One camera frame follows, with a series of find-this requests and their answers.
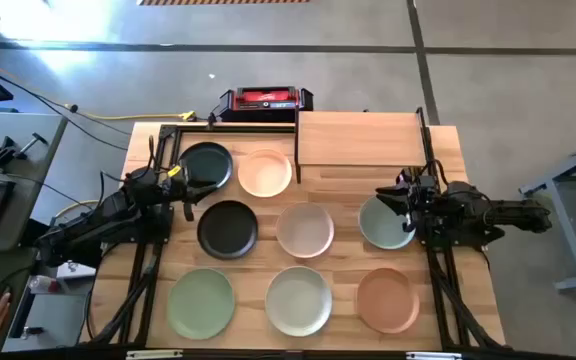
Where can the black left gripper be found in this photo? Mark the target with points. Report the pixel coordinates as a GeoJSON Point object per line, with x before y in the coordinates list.
{"type": "Point", "coordinates": [178, 190]}

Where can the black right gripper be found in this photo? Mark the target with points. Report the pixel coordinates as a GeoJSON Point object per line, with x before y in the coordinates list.
{"type": "Point", "coordinates": [425, 205]}

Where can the dark teal plate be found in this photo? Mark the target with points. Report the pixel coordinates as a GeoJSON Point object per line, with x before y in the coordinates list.
{"type": "Point", "coordinates": [213, 160]}

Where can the pale blue-green plate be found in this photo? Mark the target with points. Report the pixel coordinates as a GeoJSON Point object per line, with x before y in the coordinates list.
{"type": "Point", "coordinates": [380, 230]}

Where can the black plate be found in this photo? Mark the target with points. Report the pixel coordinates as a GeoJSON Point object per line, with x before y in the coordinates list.
{"type": "Point", "coordinates": [227, 230]}

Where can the peach plate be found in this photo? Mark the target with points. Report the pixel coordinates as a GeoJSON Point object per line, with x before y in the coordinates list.
{"type": "Point", "coordinates": [265, 173]}

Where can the pale pink plate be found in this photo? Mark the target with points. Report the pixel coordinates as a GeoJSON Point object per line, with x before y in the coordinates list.
{"type": "Point", "coordinates": [304, 230]}

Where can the terracotta plate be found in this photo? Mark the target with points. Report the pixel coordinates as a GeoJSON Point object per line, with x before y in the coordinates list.
{"type": "Point", "coordinates": [387, 300]}

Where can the light green plate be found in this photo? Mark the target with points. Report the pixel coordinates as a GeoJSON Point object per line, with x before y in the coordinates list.
{"type": "Point", "coordinates": [201, 304]}

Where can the grey-white plate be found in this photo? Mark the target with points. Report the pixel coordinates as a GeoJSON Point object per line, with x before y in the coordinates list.
{"type": "Point", "coordinates": [298, 301]}

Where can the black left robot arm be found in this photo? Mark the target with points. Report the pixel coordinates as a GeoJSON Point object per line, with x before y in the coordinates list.
{"type": "Point", "coordinates": [113, 210]}

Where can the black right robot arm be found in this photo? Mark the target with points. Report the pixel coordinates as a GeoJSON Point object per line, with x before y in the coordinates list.
{"type": "Point", "coordinates": [493, 215]}

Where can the wooden shelf with black legs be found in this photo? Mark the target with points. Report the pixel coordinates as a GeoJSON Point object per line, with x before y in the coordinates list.
{"type": "Point", "coordinates": [358, 140]}

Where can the red and black jobsite radio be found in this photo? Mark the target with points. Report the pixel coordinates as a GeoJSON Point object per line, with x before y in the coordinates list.
{"type": "Point", "coordinates": [268, 97]}

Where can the white box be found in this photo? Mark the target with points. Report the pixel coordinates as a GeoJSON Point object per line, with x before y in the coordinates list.
{"type": "Point", "coordinates": [80, 270]}

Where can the clear plastic bottle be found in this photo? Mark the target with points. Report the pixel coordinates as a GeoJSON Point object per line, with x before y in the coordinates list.
{"type": "Point", "coordinates": [43, 285]}

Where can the grey desk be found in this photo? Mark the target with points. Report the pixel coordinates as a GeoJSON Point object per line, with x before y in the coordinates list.
{"type": "Point", "coordinates": [23, 125]}

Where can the small black floor part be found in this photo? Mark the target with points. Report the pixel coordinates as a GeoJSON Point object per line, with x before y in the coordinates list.
{"type": "Point", "coordinates": [33, 331]}

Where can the black aluminium rig frame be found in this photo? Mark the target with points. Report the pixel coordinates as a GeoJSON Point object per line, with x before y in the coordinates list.
{"type": "Point", "coordinates": [228, 128]}

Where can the white metal bracket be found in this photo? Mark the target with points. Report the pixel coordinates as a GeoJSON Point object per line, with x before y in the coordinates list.
{"type": "Point", "coordinates": [153, 355]}
{"type": "Point", "coordinates": [433, 356]}

